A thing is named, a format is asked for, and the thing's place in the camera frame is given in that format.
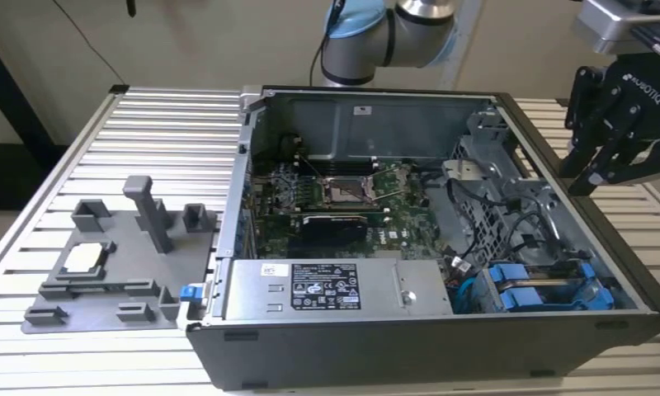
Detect silver CPU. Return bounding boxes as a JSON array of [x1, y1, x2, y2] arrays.
[[58, 243, 111, 274]]

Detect grey metal inner panel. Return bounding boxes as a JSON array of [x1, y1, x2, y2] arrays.
[[285, 97, 493, 162]]

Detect grey power supply unit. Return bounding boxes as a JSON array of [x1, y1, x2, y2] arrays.
[[222, 258, 456, 321]]

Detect black stand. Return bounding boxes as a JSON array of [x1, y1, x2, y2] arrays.
[[0, 23, 70, 211]]

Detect black open PC case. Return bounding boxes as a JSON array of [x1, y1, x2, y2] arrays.
[[183, 84, 660, 391]]

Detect metal socket cover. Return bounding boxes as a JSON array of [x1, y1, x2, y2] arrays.
[[365, 158, 414, 198]]

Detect green motherboard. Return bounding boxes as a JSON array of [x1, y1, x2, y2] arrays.
[[249, 158, 453, 262]]

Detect black power supply label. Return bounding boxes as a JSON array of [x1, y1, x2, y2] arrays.
[[289, 263, 361, 311]]

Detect grey parts rack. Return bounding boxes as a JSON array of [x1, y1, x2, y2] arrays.
[[19, 174, 222, 334]]

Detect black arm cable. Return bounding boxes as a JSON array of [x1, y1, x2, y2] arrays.
[[306, 0, 342, 86]]

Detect blue data cable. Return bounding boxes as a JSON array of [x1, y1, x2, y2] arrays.
[[450, 275, 481, 315]]

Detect black disk wire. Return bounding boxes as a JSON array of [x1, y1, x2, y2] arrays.
[[449, 212, 562, 266], [448, 179, 524, 211]]

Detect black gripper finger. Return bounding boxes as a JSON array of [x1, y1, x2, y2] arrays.
[[568, 131, 660, 196], [558, 64, 618, 179]]

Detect black RAM slots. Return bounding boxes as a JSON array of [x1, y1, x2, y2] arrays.
[[305, 158, 380, 175]]

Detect blue disk carrier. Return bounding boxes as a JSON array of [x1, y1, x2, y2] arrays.
[[500, 286, 618, 313]]

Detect black graphics card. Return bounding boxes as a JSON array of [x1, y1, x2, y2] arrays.
[[287, 210, 390, 249]]

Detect silver metal bracket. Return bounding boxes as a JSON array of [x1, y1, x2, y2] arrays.
[[441, 159, 500, 181]]

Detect thin locking lever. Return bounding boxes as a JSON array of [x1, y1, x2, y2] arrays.
[[299, 153, 326, 179]]

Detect thin black wall cable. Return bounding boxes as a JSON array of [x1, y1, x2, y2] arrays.
[[53, 0, 122, 87]]

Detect CPU socket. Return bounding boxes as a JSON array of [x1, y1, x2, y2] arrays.
[[314, 175, 381, 206]]

